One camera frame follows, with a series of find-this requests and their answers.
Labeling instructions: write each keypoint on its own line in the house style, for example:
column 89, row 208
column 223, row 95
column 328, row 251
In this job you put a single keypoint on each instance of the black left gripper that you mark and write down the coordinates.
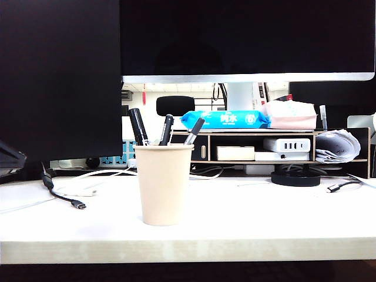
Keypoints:
column 10, row 160

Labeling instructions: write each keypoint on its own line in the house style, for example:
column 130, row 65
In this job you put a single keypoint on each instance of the black marker with barcode label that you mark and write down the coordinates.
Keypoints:
column 138, row 126

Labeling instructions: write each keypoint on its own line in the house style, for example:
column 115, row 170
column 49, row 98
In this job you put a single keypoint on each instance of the black office chair headrest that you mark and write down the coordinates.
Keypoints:
column 175, row 105

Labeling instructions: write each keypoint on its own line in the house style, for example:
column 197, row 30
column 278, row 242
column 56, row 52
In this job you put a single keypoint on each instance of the black round base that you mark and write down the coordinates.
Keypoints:
column 293, row 179

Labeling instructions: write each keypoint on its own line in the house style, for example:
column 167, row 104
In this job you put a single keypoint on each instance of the cream rectangular box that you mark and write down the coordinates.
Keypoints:
column 235, row 153

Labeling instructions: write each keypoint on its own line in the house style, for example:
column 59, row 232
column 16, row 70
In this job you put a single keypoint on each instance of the rolled paper stack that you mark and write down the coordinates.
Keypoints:
column 337, row 147

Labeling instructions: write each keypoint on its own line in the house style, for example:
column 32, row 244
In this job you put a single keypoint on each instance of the large silver-bezel monitor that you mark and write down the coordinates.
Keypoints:
column 246, row 38

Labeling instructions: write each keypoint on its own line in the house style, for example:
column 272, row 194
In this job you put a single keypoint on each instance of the red and white box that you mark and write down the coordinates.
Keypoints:
column 260, row 94

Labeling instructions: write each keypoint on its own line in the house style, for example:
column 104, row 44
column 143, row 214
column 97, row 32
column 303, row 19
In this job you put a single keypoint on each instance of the flat white adapter box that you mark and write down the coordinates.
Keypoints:
column 270, row 156

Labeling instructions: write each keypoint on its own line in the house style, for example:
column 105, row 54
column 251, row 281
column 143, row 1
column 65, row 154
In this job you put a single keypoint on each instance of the silver grey panel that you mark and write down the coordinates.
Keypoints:
column 359, row 122

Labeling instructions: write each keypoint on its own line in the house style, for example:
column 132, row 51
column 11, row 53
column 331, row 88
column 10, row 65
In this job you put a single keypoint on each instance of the white multi-port charger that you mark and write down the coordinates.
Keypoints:
column 286, row 145

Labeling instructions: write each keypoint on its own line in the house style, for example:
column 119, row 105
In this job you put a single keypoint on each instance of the grey pen with black cap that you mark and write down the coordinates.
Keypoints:
column 194, row 130

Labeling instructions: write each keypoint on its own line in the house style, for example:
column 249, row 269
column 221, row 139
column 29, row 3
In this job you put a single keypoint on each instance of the small white box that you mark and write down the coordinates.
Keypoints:
column 260, row 169

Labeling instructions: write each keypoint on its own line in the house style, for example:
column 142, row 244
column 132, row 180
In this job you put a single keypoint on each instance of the clear pen with cap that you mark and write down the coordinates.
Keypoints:
column 323, row 116

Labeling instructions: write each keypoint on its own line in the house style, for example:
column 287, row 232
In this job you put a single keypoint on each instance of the pink tissue pack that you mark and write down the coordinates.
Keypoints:
column 290, row 116

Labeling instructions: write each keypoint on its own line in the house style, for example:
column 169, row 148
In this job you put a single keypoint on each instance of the blue wet wipes pack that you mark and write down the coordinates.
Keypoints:
column 226, row 119

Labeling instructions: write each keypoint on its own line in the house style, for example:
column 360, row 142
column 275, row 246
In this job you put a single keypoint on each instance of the beige paper cup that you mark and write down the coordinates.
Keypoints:
column 164, row 188

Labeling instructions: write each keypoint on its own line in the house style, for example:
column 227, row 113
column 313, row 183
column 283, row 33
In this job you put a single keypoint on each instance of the silver monitor stand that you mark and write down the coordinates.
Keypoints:
column 239, row 95

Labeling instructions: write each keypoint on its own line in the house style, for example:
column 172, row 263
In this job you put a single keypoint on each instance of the black background monitor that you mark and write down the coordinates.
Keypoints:
column 332, row 97

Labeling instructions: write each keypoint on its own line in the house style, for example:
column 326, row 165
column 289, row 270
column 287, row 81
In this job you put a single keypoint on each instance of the white paper sheet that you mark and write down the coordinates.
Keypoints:
column 365, row 181

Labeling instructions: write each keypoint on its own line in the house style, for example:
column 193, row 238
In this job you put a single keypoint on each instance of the wooden desk organizer shelf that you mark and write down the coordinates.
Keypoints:
column 337, row 132

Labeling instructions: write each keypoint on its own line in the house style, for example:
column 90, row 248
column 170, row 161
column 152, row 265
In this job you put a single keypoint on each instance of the blue and white power strip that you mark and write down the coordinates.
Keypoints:
column 113, row 161

